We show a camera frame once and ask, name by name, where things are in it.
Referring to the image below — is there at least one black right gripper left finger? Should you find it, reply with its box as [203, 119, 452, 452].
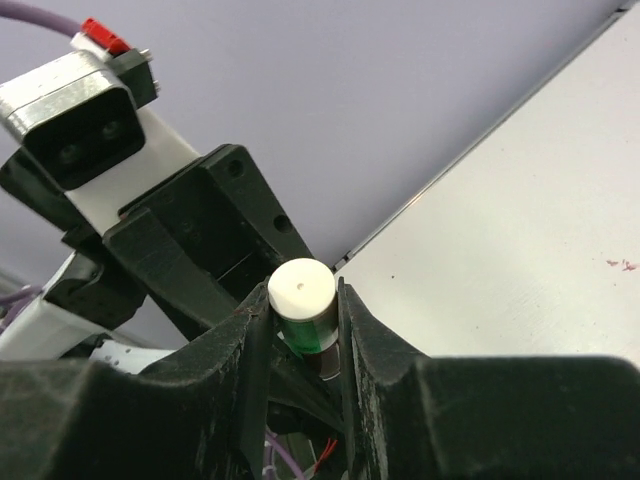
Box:
[1, 284, 274, 479]

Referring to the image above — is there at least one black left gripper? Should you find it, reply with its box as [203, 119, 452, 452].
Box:
[103, 144, 313, 340]

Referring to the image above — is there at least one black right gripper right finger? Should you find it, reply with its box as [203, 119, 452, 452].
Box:
[337, 283, 639, 479]

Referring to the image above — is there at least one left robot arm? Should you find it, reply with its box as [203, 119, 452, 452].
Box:
[1, 144, 310, 372]

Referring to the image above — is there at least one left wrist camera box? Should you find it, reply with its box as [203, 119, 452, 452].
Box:
[1, 8, 198, 234]

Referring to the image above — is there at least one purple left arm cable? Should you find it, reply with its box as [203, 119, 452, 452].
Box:
[0, 0, 84, 39]

